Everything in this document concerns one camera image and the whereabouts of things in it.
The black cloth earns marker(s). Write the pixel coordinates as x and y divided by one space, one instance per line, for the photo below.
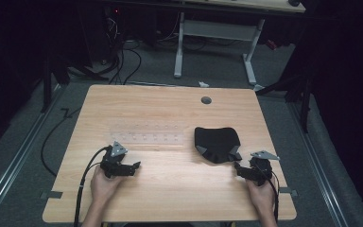
217 143

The person's right hand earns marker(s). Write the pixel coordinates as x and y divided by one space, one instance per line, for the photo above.
263 197

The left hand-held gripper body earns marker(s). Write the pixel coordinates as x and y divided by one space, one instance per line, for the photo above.
115 159

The person's left hand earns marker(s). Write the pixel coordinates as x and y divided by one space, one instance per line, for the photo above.
102 187

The grey table bracket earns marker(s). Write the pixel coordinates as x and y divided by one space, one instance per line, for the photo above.
52 195
289 191

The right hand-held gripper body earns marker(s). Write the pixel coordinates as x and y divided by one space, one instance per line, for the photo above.
261 168

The dark computer tower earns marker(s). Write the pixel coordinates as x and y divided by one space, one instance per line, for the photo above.
99 34

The metal floor rail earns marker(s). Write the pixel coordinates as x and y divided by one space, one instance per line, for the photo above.
15 160
319 170

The red object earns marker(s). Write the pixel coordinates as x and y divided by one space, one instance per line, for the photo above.
271 44

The small black object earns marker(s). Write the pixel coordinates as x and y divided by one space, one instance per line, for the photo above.
294 2

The black metal stand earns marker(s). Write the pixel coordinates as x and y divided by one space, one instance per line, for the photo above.
304 94
46 85

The white metal desk frame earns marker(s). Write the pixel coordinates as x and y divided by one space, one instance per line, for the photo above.
216 31

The white paper scrap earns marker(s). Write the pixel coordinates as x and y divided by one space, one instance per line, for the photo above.
203 84

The light wooden desk top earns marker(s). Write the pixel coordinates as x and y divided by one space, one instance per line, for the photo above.
249 4

